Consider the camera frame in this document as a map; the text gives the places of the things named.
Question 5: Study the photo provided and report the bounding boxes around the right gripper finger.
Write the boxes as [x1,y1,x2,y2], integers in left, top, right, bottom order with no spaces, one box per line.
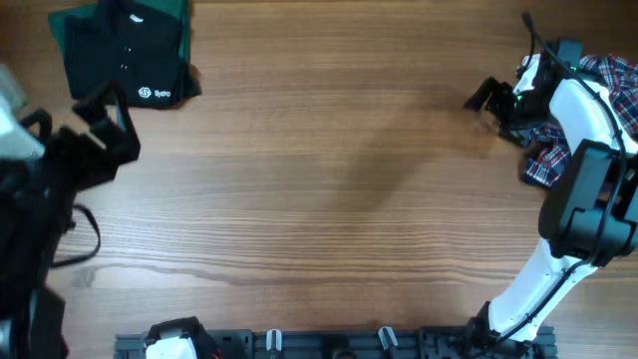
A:
[463,77,501,112]
[498,126,538,148]

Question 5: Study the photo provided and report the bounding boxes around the red plaid shirt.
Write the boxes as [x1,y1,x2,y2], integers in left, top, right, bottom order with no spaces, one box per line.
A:
[521,55,637,187]

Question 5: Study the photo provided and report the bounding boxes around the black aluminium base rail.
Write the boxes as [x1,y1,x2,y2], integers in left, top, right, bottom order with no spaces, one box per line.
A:
[114,324,558,359]

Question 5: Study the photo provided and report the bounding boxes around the folded green cloth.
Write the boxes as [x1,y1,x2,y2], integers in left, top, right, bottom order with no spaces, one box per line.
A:
[48,0,190,62]

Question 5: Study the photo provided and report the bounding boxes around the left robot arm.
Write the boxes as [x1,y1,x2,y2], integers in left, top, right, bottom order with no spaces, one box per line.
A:
[1,82,141,358]

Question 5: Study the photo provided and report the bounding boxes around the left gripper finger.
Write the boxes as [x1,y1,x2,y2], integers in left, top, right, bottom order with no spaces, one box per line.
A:
[73,82,141,165]
[19,109,52,145]

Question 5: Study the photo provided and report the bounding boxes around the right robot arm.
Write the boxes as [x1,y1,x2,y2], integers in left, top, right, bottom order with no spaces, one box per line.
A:
[464,38,637,355]

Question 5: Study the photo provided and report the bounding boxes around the black t-shirt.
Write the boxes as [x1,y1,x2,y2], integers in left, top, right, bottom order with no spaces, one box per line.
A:
[64,0,200,109]

